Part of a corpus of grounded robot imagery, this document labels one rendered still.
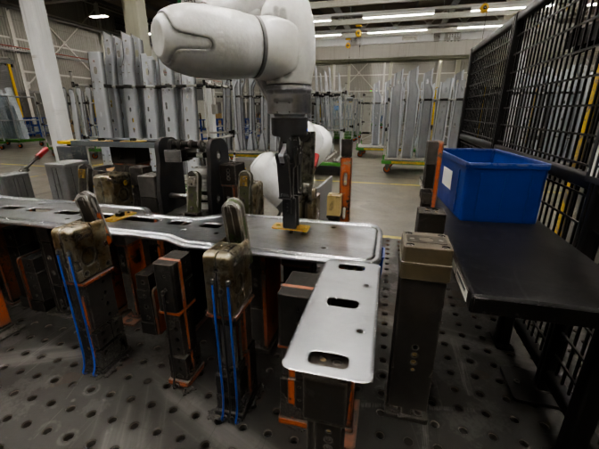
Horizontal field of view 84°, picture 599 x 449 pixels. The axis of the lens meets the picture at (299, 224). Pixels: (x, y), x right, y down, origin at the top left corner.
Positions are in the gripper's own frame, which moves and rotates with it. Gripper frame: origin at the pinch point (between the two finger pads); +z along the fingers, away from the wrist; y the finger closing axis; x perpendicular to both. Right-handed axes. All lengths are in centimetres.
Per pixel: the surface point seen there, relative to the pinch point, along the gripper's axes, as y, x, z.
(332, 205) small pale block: -10.9, 7.7, 1.0
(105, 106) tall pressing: -342, -369, -30
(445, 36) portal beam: -1139, 160, -231
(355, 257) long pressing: 9.8, 15.5, 5.1
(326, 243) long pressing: 4.5, 9.0, 5.1
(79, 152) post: -33, -92, -7
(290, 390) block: 22.8, 6.0, 27.1
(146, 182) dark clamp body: -16, -50, -1
